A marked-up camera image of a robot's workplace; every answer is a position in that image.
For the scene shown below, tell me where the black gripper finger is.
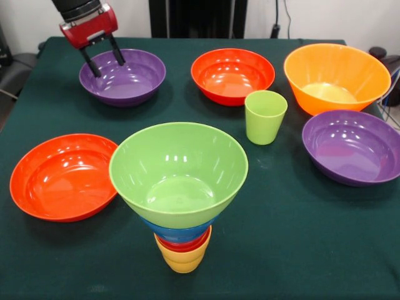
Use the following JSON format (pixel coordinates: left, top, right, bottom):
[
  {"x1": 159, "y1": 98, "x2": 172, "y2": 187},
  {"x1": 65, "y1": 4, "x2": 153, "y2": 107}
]
[
  {"x1": 108, "y1": 33, "x2": 127, "y2": 67},
  {"x1": 78, "y1": 46, "x2": 103, "y2": 78}
]

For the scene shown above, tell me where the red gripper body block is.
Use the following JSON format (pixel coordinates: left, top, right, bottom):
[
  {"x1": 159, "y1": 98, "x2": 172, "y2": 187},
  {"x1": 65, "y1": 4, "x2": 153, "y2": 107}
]
[{"x1": 59, "y1": 3, "x2": 119, "y2": 50}]

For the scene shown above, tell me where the purple plastic bowl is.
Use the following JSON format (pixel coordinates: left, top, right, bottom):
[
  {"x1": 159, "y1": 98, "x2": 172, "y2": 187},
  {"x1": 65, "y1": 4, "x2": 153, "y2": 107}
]
[
  {"x1": 78, "y1": 48, "x2": 166, "y2": 109},
  {"x1": 302, "y1": 109, "x2": 400, "y2": 188}
]

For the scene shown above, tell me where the green plastic bowl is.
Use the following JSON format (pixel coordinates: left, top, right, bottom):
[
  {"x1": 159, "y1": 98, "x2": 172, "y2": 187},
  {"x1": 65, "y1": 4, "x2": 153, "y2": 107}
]
[{"x1": 108, "y1": 122, "x2": 249, "y2": 229}]

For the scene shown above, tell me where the small blue plastic bowl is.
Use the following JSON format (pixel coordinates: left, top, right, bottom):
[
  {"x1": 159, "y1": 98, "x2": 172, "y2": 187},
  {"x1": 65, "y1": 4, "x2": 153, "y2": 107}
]
[{"x1": 140, "y1": 215, "x2": 216, "y2": 245}]

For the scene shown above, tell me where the red plastic cup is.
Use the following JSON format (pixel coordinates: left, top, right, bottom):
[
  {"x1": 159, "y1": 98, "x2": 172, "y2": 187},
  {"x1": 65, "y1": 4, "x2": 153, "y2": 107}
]
[{"x1": 156, "y1": 226, "x2": 211, "y2": 253}]

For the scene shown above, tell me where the yellow plastic cup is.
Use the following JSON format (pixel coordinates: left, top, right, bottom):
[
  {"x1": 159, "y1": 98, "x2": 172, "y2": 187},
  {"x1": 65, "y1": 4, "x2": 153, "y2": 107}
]
[{"x1": 154, "y1": 224, "x2": 213, "y2": 274}]

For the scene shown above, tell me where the black chair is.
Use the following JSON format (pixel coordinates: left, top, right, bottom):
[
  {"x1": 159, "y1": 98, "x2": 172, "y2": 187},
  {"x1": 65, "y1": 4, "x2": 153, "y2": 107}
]
[
  {"x1": 0, "y1": 51, "x2": 40, "y2": 94},
  {"x1": 368, "y1": 46, "x2": 400, "y2": 74}
]

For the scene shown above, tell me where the orange-red plastic bowl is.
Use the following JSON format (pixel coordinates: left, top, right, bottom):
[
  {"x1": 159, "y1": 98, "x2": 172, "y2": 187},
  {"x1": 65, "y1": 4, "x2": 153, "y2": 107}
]
[
  {"x1": 191, "y1": 47, "x2": 276, "y2": 107},
  {"x1": 9, "y1": 133, "x2": 119, "y2": 223}
]

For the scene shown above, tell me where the green plastic cup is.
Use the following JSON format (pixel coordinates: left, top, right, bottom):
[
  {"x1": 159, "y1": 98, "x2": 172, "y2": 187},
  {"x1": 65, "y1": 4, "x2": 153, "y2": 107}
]
[{"x1": 244, "y1": 89, "x2": 289, "y2": 146}]

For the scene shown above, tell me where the large orange plastic bowl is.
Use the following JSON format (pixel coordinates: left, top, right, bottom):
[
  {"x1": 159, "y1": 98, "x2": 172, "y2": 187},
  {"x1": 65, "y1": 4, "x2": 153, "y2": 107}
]
[{"x1": 283, "y1": 42, "x2": 392, "y2": 116}]

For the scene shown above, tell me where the dark green tablecloth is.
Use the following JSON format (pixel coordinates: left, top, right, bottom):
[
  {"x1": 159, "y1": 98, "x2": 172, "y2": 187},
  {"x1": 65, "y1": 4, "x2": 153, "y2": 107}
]
[{"x1": 0, "y1": 36, "x2": 400, "y2": 300}]

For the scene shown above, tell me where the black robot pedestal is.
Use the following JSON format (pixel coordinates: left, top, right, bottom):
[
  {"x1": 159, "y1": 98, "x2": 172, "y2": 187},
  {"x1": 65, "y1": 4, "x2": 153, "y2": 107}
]
[{"x1": 148, "y1": 0, "x2": 248, "y2": 39}]

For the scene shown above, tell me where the black wall cable plug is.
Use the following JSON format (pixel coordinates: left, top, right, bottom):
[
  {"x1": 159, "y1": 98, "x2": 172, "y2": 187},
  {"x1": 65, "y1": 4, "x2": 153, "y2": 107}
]
[{"x1": 270, "y1": 0, "x2": 291, "y2": 40}]

